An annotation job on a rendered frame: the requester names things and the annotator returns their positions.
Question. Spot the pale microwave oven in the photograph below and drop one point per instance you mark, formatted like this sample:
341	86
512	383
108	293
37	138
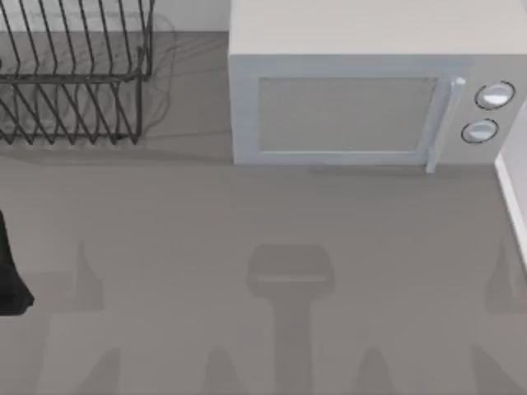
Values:
354	33

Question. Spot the large round microwave knob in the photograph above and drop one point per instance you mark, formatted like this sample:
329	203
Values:
495	95

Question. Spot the small round microwave knob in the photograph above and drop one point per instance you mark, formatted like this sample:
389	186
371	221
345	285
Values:
479	131

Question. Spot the microwave oven door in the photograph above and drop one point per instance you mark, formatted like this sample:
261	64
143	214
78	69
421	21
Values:
346	115

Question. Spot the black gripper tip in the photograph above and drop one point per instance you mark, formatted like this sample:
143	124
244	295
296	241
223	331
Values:
9	284

